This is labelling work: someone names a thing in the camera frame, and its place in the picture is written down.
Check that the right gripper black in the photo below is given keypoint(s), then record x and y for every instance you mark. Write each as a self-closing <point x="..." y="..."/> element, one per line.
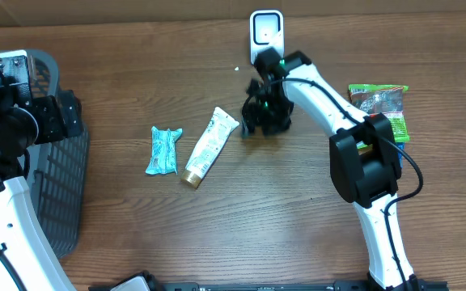
<point x="250" y="117"/>

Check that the white tube gold cap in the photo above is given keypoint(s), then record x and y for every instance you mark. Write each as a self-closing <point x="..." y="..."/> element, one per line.
<point x="208" y="147"/>

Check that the green red snack bag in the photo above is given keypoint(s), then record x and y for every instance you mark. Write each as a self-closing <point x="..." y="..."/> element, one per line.
<point x="387" y="99"/>

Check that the teal small packet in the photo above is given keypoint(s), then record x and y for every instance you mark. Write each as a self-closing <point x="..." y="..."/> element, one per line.
<point x="163" y="154"/>

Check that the blue snack packet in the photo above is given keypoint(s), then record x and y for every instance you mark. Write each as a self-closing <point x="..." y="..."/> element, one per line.
<point x="401" y="155"/>

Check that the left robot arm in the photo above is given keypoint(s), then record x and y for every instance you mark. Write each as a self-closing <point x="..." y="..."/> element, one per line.
<point x="27" y="261"/>

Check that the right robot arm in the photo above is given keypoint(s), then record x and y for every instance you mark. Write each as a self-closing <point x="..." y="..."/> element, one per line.
<point x="364" y="158"/>

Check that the white barcode scanner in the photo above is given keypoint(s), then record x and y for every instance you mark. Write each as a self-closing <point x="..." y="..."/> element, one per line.
<point x="266" y="30"/>

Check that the grey plastic mesh basket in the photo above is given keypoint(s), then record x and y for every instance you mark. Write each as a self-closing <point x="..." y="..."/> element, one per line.
<point x="44" y="139"/>

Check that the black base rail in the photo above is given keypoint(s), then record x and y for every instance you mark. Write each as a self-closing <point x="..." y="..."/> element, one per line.
<point x="146" y="281"/>

